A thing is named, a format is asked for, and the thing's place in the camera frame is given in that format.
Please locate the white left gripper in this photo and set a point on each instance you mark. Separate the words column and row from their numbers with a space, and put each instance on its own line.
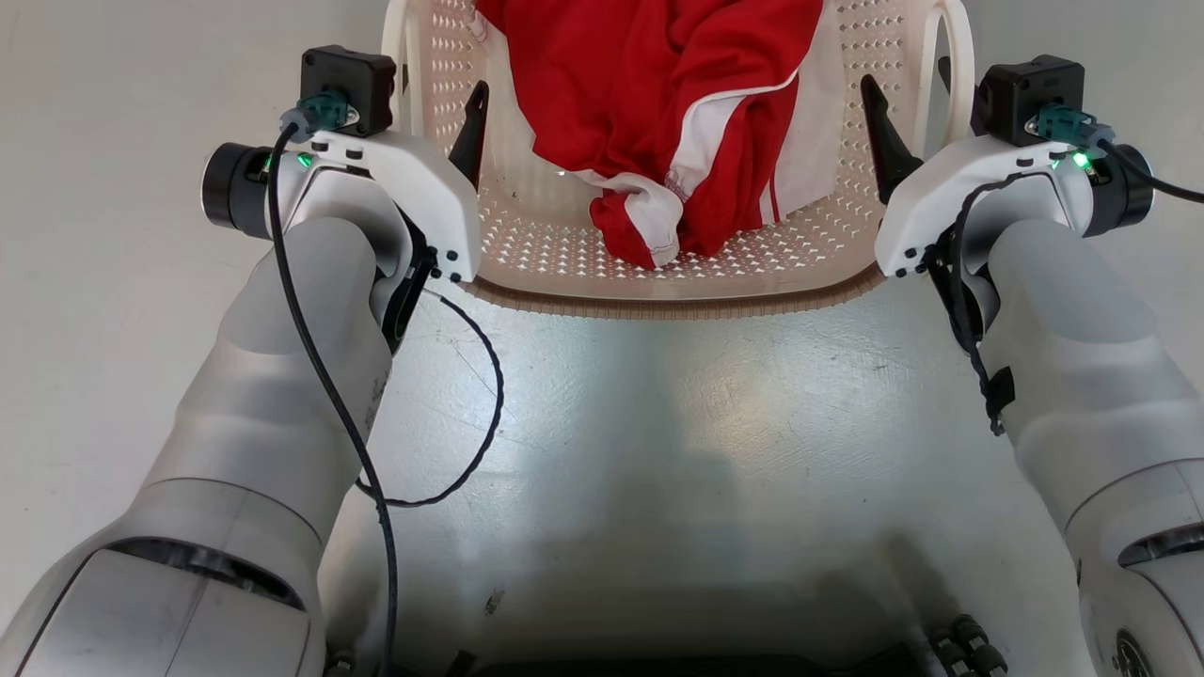
column 423, row 183

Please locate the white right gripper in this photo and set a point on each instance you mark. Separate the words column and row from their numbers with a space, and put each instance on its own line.
column 950, row 193

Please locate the beige perforated plastic laundry basket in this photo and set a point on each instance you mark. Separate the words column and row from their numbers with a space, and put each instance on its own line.
column 550, row 249

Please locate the dark robot base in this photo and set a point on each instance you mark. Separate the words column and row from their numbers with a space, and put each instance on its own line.
column 959, row 649

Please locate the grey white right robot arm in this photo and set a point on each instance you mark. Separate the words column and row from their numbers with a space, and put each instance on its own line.
column 1082, row 357

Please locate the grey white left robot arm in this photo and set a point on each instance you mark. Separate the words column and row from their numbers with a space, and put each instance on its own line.
column 263, row 395

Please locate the red and white garment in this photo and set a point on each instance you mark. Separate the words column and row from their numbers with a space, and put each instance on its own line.
column 640, row 85

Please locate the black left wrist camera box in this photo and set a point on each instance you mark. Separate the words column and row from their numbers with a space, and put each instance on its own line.
column 353, row 85

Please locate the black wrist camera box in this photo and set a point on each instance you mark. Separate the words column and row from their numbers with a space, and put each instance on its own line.
column 1025, row 89
column 353, row 85

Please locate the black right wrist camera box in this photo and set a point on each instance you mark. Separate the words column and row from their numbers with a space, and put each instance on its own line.
column 1025, row 89

